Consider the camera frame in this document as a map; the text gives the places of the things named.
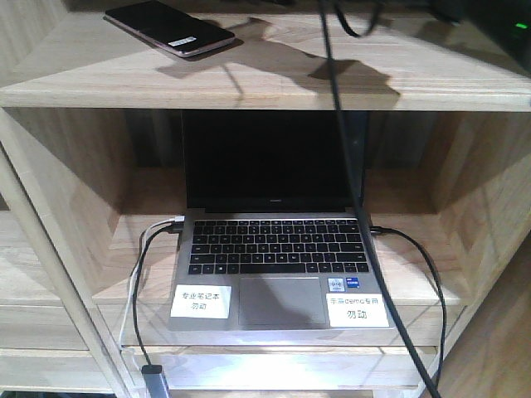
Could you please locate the silver laptop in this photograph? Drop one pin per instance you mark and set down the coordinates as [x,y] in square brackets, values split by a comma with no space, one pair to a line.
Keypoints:
[270,240]

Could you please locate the black smartphone with white label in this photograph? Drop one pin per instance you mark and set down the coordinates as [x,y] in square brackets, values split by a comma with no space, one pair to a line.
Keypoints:
[170,29]

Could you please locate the grey usb hub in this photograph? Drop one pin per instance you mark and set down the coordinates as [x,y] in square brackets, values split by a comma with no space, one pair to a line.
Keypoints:
[155,381]

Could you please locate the wooden shelf desk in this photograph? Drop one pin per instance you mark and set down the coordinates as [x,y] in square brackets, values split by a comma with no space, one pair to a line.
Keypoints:
[74,198]

